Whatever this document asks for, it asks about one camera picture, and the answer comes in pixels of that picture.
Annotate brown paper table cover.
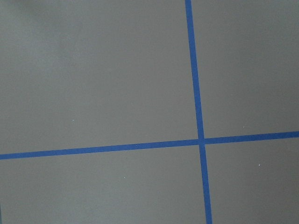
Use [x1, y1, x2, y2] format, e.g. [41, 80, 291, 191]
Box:
[0, 0, 299, 224]

